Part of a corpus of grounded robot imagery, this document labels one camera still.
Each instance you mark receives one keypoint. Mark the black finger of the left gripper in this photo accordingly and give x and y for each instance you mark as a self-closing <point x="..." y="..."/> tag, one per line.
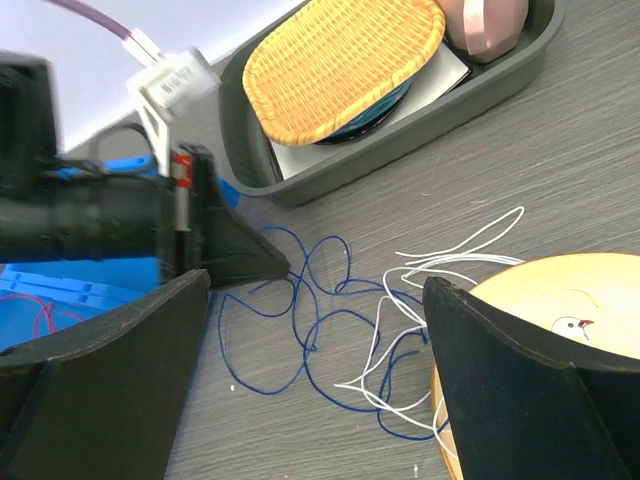
<point x="228" y="249"/>

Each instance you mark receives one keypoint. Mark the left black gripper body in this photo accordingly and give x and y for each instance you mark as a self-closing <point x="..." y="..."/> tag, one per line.
<point x="102" y="214"/>

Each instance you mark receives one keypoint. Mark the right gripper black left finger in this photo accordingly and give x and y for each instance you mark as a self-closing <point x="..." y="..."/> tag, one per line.
<point x="103" y="399"/>

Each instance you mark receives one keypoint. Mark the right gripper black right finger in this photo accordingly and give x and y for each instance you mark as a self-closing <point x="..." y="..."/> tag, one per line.
<point x="525" y="403"/>

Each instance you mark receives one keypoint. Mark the blue three-compartment plastic bin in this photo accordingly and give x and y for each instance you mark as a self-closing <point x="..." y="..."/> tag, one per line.
<point x="49" y="295"/>

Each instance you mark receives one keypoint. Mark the round wooden decorated coaster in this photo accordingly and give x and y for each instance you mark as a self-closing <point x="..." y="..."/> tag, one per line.
<point x="588" y="298"/>

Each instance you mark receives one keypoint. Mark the orange woven square plate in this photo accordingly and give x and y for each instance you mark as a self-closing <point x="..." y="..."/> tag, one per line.
<point x="331" y="60"/>

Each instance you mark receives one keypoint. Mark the white square plate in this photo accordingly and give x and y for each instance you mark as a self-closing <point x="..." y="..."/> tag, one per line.
<point x="444" y="72"/>

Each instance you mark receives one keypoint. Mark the dark green plastic tray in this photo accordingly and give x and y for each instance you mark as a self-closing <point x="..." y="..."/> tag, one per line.
<point x="294" y="176"/>

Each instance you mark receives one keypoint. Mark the pink mug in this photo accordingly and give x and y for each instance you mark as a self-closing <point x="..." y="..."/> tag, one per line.
<point x="484" y="29"/>

